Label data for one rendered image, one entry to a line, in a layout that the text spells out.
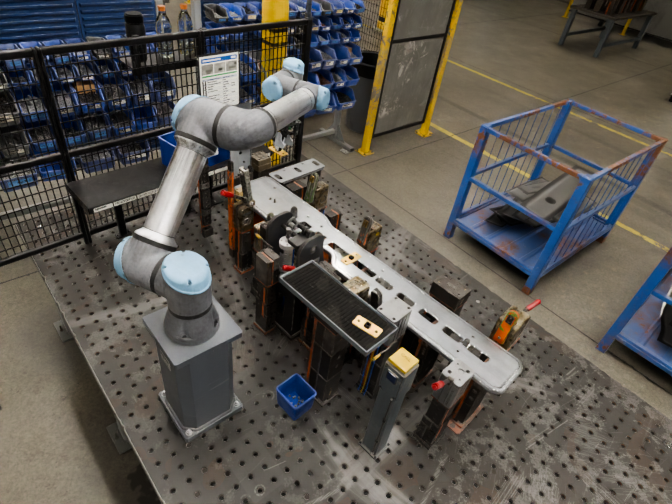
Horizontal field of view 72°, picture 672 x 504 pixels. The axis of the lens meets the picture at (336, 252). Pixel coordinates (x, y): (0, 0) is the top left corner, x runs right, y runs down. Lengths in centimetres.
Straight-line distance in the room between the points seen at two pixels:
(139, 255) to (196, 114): 39
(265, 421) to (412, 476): 51
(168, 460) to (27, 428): 117
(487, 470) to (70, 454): 178
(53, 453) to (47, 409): 24
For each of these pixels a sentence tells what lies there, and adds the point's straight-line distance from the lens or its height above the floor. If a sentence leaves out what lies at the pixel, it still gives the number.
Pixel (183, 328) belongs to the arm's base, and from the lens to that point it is 133.
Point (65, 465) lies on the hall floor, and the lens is 253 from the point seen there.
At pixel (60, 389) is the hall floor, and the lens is 276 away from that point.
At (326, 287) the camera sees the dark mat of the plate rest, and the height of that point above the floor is 116.
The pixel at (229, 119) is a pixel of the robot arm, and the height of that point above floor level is 162.
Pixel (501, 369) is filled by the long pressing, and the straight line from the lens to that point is 160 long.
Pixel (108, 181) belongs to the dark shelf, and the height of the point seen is 103.
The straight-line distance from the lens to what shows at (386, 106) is 470.
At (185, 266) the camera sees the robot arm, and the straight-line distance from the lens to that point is 123.
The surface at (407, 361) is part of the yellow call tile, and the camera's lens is 129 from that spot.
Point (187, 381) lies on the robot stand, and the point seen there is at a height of 98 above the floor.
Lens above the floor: 215
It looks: 39 degrees down
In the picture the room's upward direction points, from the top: 9 degrees clockwise
